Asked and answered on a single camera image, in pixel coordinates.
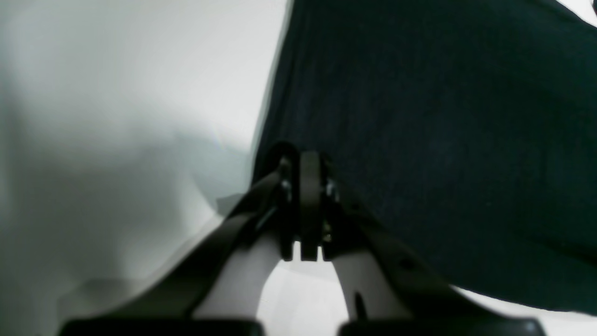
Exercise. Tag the black T-shirt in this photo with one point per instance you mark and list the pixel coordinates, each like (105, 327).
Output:
(468, 127)

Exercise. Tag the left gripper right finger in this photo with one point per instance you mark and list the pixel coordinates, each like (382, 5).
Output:
(388, 289)

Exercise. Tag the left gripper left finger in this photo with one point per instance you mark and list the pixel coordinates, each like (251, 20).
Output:
(215, 290)

